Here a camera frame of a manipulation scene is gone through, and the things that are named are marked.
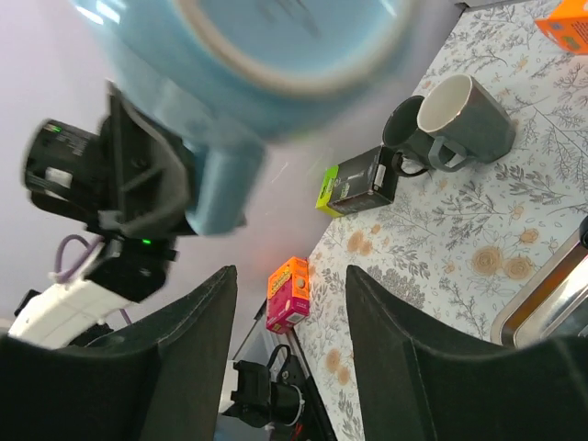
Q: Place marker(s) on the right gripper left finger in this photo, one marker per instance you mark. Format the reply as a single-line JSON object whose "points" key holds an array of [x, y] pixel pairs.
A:
{"points": [[157, 379]]}

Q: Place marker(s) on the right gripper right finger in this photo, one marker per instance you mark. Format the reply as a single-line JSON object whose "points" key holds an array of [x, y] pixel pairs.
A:
{"points": [[419, 379]]}

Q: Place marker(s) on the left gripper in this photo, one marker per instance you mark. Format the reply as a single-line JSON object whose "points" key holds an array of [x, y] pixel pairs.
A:
{"points": [[133, 178]]}

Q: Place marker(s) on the light blue faceted mug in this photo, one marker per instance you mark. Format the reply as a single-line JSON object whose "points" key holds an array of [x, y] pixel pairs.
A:
{"points": [[228, 77]]}

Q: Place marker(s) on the dark teal mug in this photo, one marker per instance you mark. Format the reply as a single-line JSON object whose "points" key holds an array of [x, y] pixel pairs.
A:
{"points": [[402, 135]]}

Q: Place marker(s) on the dark grey mug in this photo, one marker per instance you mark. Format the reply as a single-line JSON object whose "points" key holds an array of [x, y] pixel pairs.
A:
{"points": [[466, 123]]}

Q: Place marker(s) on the orange pink sponge box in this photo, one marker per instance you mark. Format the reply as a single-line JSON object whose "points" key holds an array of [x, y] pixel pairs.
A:
{"points": [[288, 296]]}

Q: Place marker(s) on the steel tray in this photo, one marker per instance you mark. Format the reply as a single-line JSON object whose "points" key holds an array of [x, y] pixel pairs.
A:
{"points": [[552, 303]]}

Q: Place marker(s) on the green black box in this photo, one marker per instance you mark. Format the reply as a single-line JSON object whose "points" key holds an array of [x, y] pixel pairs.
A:
{"points": [[364, 182]]}

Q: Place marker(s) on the orange box at back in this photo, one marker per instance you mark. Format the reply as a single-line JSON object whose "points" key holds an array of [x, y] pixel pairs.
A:
{"points": [[566, 26]]}

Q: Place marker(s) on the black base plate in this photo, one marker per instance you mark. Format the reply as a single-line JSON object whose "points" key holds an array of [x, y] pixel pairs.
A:
{"points": [[269, 391]]}

